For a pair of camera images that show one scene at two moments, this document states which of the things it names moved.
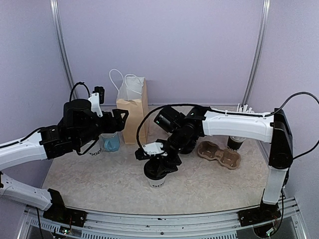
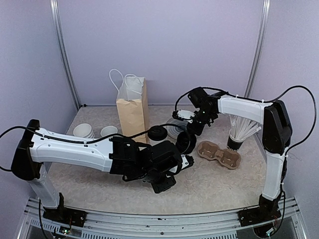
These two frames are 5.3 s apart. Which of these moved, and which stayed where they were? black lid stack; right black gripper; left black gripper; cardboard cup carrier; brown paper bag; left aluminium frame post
Moved: right black gripper; left black gripper
Stayed: left aluminium frame post; black lid stack; brown paper bag; cardboard cup carrier
